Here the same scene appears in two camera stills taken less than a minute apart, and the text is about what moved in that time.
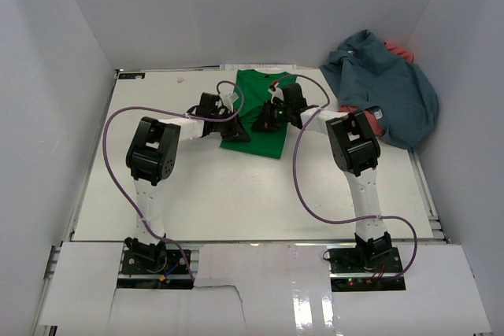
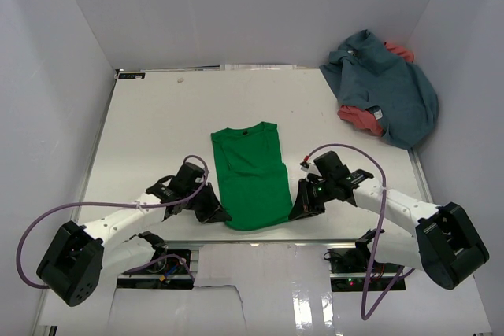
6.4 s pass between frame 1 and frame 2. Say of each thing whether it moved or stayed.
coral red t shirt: stayed
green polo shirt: moved
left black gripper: moved
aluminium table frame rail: stayed
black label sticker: stayed
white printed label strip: stayed
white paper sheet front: stayed
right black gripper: moved
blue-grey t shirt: stayed
